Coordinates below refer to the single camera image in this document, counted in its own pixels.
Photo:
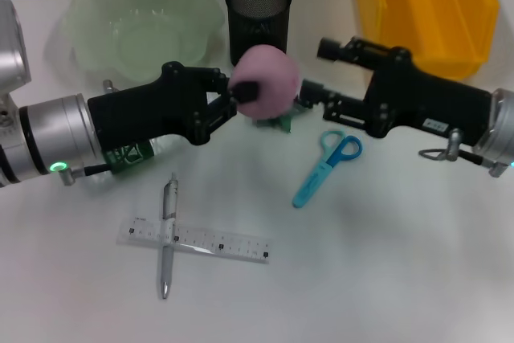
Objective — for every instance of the silver left gripper stud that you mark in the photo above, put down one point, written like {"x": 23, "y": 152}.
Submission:
{"x": 108, "y": 86}

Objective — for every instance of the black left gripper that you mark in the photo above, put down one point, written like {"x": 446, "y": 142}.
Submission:
{"x": 140, "y": 110}

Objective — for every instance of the yellow plastic bin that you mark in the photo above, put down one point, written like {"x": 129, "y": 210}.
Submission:
{"x": 433, "y": 9}

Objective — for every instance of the silver ballpoint pen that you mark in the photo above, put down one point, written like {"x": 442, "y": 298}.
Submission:
{"x": 170, "y": 194}

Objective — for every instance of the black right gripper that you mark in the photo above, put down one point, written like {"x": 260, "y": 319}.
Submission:
{"x": 421, "y": 98}

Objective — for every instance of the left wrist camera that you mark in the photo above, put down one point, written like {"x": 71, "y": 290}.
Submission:
{"x": 12, "y": 46}

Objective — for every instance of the clear bottle with green label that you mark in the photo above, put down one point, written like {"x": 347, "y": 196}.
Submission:
{"x": 128, "y": 156}

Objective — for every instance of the blue scissors with sheath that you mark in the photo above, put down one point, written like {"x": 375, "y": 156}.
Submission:
{"x": 311, "y": 184}

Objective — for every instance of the black mesh pen holder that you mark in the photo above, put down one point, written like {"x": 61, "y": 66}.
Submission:
{"x": 257, "y": 25}

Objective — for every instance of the green plastic wrapper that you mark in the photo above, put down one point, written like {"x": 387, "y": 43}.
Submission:
{"x": 277, "y": 123}

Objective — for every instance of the transparent plastic ruler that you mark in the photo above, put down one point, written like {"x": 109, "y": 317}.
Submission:
{"x": 225, "y": 246}

